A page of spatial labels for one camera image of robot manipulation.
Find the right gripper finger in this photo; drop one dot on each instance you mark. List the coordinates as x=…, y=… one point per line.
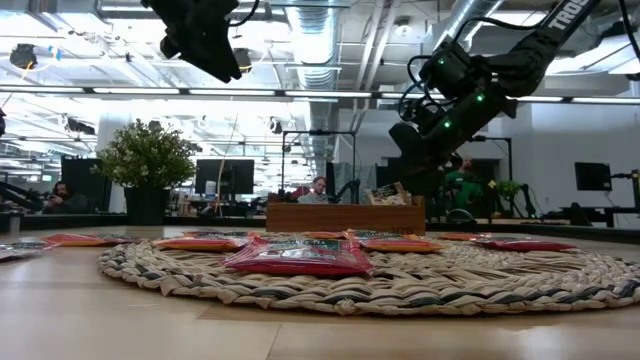
x=412, y=155
x=445, y=165

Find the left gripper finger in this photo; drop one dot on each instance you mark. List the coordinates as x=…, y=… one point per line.
x=215, y=40
x=200, y=60

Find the beige vanilla tea packet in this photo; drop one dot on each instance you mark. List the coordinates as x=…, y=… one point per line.
x=387, y=195

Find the red strawberry tea packet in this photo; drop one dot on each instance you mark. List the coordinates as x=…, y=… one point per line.
x=525, y=245
x=22, y=250
x=300, y=260

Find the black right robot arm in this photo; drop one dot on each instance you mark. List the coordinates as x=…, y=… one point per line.
x=550, y=35

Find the black background robot arm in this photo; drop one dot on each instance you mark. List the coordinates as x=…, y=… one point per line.
x=350, y=186
x=528, y=192

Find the person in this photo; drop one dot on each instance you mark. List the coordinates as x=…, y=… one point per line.
x=467, y=192
x=316, y=187
x=65, y=200

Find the black room divider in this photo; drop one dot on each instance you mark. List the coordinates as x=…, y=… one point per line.
x=385, y=180

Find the grey dome object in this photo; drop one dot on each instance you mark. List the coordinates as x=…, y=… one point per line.
x=460, y=216

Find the long ceiling light strip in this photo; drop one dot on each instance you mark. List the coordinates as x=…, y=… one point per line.
x=150, y=91

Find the small green plant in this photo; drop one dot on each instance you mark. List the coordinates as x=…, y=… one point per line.
x=507, y=189

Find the wooden compartment box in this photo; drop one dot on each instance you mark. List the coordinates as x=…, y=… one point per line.
x=345, y=219

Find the green potted plant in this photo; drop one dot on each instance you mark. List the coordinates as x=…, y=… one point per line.
x=145, y=160

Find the black computer monitor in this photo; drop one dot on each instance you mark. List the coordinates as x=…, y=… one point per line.
x=235, y=176

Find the round woven placemat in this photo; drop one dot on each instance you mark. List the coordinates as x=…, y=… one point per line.
x=400, y=285

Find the black background desk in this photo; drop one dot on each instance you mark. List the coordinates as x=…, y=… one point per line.
x=600, y=210

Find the black partition panel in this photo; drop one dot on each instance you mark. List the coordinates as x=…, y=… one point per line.
x=82, y=175

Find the thin black frame stand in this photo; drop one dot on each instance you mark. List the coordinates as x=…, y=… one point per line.
x=495, y=138
x=320, y=132

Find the silver ceiling duct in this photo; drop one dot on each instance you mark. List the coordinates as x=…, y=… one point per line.
x=315, y=50
x=470, y=12

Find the black wall monitor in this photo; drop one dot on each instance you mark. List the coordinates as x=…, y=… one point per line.
x=592, y=176

